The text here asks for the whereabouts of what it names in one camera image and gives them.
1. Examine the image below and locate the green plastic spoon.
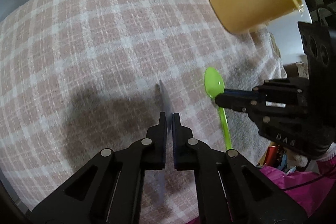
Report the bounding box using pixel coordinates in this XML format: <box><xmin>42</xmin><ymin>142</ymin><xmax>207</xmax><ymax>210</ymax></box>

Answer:
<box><xmin>204</xmin><ymin>66</ymin><xmax>234</xmax><ymax>150</ymax></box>

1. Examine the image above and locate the clear purple plastic spoon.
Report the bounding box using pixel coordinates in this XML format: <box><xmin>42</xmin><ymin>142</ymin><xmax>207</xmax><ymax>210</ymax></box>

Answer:
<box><xmin>157</xmin><ymin>80</ymin><xmax>174</xmax><ymax>206</ymax></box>

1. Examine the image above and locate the pink plaid cloth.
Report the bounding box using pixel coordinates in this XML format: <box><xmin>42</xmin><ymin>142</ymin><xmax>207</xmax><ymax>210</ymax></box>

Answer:
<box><xmin>1</xmin><ymin>0</ymin><xmax>286</xmax><ymax>209</ymax></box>

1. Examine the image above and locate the right gloved hand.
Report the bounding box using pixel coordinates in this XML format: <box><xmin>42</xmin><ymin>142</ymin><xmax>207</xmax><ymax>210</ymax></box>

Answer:
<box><xmin>286</xmin><ymin>143</ymin><xmax>335</xmax><ymax>168</ymax></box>

